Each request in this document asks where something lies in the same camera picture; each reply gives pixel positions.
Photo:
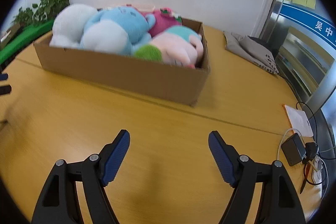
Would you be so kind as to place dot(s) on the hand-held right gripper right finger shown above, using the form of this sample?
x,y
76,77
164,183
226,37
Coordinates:
x,y
221,158

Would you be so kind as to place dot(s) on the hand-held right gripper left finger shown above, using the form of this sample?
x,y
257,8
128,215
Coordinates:
x,y
116,158

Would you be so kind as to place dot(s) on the blue bear plush toy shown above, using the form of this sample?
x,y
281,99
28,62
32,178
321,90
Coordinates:
x,y
118,22

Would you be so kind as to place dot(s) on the white power strip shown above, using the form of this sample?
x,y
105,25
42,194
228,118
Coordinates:
x,y
318,170

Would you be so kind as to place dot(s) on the green cloth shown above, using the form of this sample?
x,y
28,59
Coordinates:
x,y
23,35

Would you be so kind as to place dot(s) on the brown cardboard box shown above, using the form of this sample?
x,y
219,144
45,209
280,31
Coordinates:
x,y
118,74

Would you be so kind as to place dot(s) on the orange and black pen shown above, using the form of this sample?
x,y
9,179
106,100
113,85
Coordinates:
x,y
304,182

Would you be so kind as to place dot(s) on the metal framed glass door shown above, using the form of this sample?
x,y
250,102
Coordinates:
x,y
273,16

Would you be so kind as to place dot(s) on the pastel teal pink plush toy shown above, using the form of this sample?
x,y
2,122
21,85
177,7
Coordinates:
x,y
173,48

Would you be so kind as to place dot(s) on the blue door banner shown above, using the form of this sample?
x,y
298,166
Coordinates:
x,y
302,15

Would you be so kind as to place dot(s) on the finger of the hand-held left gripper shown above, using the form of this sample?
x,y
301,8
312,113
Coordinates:
x,y
2,76
4,89

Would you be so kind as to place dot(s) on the grey cloth bag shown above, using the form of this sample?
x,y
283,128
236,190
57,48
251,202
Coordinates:
x,y
241,47

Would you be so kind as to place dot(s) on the green potted plant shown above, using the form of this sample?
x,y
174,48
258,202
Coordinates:
x,y
50,6

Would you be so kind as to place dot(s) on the black power adapter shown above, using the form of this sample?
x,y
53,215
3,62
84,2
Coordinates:
x,y
292,149

